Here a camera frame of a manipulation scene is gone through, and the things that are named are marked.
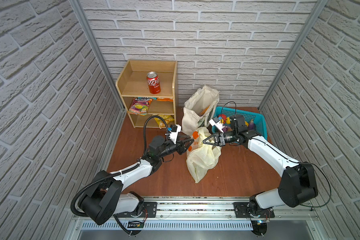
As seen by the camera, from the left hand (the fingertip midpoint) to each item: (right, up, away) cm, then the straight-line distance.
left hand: (192, 137), depth 75 cm
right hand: (+7, -2, -2) cm, 7 cm away
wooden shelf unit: (-24, +26, +7) cm, 37 cm away
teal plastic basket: (+47, +9, +30) cm, 56 cm away
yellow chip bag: (-17, +11, +31) cm, 37 cm away
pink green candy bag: (-32, +19, +18) cm, 41 cm away
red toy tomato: (+25, +13, +35) cm, 45 cm away
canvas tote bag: (+8, +18, +36) cm, 40 cm away
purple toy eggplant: (+44, +6, +28) cm, 52 cm away
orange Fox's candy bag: (-17, +23, +24) cm, 38 cm away
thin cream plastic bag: (+5, -9, -4) cm, 11 cm away
